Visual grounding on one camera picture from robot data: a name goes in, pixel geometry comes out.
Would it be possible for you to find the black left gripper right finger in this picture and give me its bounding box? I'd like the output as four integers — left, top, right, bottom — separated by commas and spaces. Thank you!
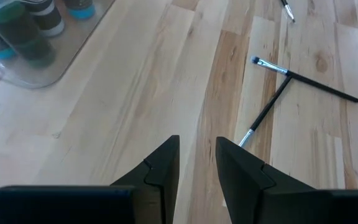
215, 136, 358, 224

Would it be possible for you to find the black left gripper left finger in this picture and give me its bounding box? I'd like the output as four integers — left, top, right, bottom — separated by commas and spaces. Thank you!
0, 134, 180, 224

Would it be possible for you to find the green small paint bottle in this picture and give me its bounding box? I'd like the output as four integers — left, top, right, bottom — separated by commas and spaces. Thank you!
0, 1, 57, 68

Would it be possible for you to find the white small paint bottle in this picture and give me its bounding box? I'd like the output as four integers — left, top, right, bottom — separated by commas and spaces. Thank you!
22, 0, 65, 38

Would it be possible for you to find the sky blue small paint bottle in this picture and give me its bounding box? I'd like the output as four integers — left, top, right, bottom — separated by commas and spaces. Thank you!
63, 0, 96, 21

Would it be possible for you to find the clear plastic organizer bin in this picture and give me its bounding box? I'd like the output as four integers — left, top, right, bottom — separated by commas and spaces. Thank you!
0, 0, 117, 90

